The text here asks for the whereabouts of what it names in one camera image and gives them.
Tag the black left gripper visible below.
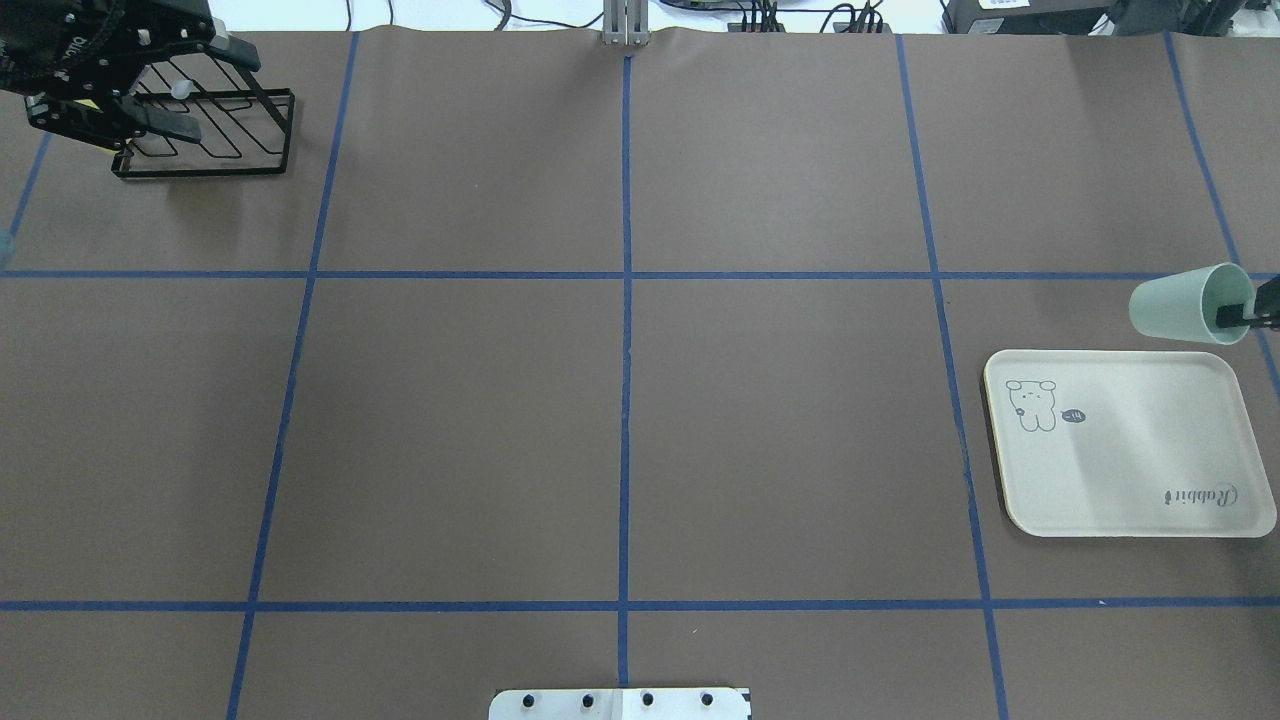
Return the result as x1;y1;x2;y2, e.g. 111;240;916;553
1;1;262;151

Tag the light green plastic cup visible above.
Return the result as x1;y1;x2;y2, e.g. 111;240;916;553
1128;263;1256;345

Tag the cream rabbit tray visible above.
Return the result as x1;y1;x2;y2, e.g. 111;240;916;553
983;348;1277;539

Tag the black wire cup rack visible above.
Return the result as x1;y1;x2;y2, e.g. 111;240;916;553
111;55;297;181

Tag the aluminium frame post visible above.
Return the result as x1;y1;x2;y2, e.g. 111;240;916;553
600;0;652;47

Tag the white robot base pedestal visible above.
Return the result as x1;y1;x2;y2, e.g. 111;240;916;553
488;687;753;719

